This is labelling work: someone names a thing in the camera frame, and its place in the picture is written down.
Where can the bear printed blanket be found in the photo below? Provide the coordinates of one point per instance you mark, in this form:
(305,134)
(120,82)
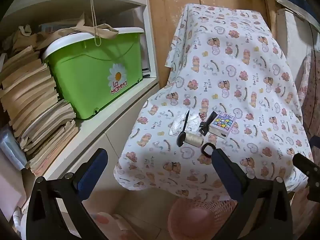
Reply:
(225,67)

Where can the black plastic bracket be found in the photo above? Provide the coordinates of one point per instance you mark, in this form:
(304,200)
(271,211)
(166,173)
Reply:
(205,127)

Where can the small colourful patterned box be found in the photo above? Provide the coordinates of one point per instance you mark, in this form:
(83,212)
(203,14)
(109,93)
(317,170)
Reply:
(222,123)

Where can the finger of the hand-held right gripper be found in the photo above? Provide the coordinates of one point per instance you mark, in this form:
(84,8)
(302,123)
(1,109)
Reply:
(310,177)

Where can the beige tote bag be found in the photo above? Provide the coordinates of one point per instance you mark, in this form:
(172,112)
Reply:
(82,31)

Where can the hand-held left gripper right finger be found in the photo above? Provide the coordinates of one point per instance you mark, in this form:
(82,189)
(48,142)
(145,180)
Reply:
(225,175)

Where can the green plastic bin white rim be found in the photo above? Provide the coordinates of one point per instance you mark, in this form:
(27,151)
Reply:
(87,80)

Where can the pink plastic basket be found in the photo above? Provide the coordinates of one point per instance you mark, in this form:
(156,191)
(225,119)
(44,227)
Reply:
(197,220)

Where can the white board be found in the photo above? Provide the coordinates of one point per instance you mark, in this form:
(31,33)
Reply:
(295,30)

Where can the blue plastic folder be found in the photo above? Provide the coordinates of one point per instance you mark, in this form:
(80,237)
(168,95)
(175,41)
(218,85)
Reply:
(10,147)

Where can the black plastic spoon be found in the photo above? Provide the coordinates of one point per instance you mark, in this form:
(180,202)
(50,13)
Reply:
(180,138)

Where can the white shelf cabinet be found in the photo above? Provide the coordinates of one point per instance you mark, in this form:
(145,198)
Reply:
(112,130)

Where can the pink patterned floor mat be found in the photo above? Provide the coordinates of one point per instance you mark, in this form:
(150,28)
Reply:
(107,221)

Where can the small red striped roll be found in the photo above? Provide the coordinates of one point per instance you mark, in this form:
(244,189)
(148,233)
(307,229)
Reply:
(202,116)

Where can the stack of old books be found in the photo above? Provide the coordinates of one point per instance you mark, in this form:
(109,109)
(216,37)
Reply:
(30,92)

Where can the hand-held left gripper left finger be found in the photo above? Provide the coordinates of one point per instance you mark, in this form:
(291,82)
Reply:
(92,175)

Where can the beige thread spool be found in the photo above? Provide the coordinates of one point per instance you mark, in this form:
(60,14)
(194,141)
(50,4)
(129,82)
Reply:
(193,139)

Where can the clear plastic bag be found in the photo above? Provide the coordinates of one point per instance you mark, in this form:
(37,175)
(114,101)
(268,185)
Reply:
(193,121)

